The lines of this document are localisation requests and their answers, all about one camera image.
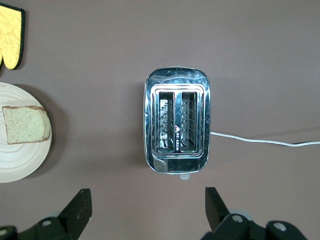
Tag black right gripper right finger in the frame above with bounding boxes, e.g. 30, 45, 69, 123
201, 186, 308, 240

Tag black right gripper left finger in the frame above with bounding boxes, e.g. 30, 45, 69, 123
0, 188, 93, 240

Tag round light wooden plate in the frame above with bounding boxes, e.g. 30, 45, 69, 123
0, 82, 53, 184

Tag brown toast slice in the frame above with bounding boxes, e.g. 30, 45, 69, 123
1, 105, 52, 145

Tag chrome and cream toaster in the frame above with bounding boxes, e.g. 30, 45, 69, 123
142, 66, 212, 181

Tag brown table cover sheet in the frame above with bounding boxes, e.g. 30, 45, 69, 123
0, 0, 320, 240

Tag yellow quilted oven mitt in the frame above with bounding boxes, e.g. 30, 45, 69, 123
0, 4, 26, 72

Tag white toaster power cable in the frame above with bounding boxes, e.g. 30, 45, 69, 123
210, 131, 320, 147

